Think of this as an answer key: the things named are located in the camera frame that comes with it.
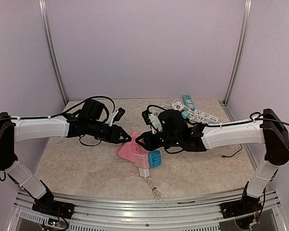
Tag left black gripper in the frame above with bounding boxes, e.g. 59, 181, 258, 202
87, 119, 132, 143

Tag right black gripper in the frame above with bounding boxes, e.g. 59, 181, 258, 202
135, 130, 180, 151

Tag pink triangular power socket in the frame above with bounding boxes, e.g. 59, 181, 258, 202
116, 130, 147, 163

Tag blue square plug adapter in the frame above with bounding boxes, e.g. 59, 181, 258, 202
148, 150, 162, 168

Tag pink cube socket adapter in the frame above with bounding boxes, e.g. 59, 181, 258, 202
133, 153, 150, 169

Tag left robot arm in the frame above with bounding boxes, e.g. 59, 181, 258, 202
0, 96, 131, 214

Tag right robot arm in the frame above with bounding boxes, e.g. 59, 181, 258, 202
135, 109, 289, 214

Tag mint green charger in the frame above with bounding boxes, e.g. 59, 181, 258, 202
181, 110, 193, 119

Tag white cartoon charger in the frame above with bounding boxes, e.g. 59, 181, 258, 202
171, 101, 185, 112

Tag teal power strip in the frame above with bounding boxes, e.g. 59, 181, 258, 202
182, 94, 195, 111

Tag white power strip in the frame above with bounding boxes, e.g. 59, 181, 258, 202
187, 109, 219, 123

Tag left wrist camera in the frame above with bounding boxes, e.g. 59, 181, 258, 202
106, 107, 126, 127

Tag white power cord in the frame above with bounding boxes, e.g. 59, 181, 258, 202
154, 103, 181, 115

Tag pink usb cable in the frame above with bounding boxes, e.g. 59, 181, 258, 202
144, 177, 166, 200

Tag aluminium front rail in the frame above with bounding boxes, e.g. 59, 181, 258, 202
4, 190, 289, 231

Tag thin black cable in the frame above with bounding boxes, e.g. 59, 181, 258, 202
221, 143, 243, 158

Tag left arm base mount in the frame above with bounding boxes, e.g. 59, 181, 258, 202
32, 201, 75, 219

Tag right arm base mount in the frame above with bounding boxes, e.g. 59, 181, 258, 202
220, 200, 262, 219

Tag left aluminium post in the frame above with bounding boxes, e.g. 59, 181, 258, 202
39, 0, 68, 104

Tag aluminium post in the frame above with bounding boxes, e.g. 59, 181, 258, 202
39, 0, 68, 104
223, 0, 252, 107

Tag right aluminium post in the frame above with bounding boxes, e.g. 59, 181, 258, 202
223, 0, 252, 107

